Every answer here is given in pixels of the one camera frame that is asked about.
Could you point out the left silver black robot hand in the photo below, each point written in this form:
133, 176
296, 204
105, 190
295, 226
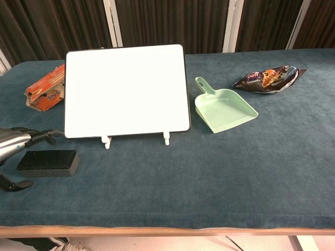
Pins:
15, 142

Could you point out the black whiteboard eraser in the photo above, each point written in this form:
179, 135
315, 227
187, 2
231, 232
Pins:
48, 162

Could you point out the torn orange cardboard box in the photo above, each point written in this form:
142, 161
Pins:
45, 90

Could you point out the white plastic board stand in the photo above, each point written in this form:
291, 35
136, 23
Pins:
107, 141

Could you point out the grey black shoe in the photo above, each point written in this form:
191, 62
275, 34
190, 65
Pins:
66, 245

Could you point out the teal blue table cloth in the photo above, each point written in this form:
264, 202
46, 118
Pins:
183, 170

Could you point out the dark brown curtain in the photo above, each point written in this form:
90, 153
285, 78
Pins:
172, 23

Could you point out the mint green plastic dustpan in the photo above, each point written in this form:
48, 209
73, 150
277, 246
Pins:
223, 108

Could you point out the dark chocolate snack bag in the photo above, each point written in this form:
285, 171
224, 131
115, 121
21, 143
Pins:
269, 78

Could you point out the white table leg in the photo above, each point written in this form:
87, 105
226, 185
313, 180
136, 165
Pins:
305, 243

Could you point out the white board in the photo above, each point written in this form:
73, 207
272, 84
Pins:
125, 90

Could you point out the white window frame post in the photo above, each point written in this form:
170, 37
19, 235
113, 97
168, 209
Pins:
297, 24
113, 22
231, 24

